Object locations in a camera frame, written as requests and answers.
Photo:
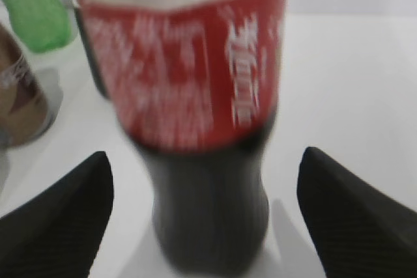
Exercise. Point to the black mug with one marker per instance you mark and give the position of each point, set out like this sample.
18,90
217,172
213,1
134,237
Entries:
89,52

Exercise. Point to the green soda bottle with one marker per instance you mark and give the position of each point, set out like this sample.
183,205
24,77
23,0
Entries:
42,25

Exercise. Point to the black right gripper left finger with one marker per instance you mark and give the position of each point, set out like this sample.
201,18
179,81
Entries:
58,233

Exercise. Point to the cola bottle red label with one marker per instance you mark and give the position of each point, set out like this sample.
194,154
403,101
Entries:
194,85

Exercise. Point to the brown drink bottle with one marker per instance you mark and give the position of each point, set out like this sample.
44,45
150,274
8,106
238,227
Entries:
25,111

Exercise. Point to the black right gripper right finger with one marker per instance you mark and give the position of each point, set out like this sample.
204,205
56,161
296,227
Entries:
357,230

